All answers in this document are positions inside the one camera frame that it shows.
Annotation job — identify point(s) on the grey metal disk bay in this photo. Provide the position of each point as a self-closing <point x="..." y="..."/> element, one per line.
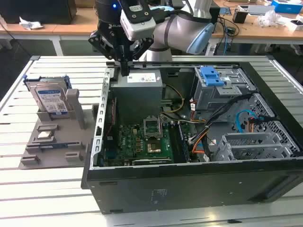
<point x="248" y="151"/>

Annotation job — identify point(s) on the big black box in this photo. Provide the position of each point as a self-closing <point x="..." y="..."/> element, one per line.
<point x="35" y="11"/>

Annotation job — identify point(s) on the blue cardboard box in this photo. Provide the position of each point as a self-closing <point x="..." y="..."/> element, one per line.
<point x="286" y="8"/>

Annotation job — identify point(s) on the grey metal drive cage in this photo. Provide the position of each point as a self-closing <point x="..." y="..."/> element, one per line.
<point x="208" y="99"/>

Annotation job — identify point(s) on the CPU socket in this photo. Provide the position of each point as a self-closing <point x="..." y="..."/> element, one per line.
<point x="153" y="147"/>

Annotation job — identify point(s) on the black PC case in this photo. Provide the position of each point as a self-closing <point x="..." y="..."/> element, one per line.
<point x="189" y="189"/>

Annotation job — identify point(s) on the flat grey box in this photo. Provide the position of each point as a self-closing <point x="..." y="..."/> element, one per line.
<point x="260" y="10"/>

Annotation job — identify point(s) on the blue RAM stick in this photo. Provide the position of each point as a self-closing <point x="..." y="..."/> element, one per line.
<point x="59" y="145"/>

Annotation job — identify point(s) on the silver CPU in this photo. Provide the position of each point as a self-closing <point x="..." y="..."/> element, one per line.
<point x="45" y="135"/>

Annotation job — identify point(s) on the black RAM slot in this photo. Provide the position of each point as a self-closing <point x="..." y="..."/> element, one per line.
<point x="177" y="143"/>
<point x="180" y="143"/>
<point x="174" y="143"/>
<point x="184" y="143"/>

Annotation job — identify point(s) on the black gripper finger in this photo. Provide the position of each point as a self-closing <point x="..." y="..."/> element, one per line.
<point x="100" y="45"/>
<point x="142" y="48"/>

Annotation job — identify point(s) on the blue plastic drive latch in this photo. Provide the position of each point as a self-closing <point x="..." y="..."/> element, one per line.
<point x="210" y="76"/>

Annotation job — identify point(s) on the black graphics card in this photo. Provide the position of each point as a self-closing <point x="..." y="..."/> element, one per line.
<point x="151" y="162"/>

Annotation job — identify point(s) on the clear plastic bag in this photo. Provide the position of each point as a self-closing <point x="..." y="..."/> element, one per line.
<point x="270" y="19"/>

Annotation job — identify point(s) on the grey parts rack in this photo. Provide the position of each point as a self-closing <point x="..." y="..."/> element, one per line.
<point x="68" y="134"/>

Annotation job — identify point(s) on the hard disk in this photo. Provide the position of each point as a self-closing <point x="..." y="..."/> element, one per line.
<point x="50" y="99"/>

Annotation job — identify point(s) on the white crumpled paper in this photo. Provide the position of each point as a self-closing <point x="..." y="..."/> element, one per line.
<point x="30" y="23"/>

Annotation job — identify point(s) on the white box with phone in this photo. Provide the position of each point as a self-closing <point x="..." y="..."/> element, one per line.
<point x="297" y="24"/>

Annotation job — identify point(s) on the grey power supply unit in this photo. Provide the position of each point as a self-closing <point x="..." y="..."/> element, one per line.
<point x="137" y="101"/>

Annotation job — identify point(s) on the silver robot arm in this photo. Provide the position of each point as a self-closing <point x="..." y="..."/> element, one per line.
<point x="175" y="30"/>

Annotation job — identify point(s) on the green motherboard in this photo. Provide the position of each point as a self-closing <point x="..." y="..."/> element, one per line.
<point x="127" y="142"/>

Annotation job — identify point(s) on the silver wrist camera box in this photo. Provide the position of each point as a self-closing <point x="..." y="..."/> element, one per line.
<point x="139" y="26"/>

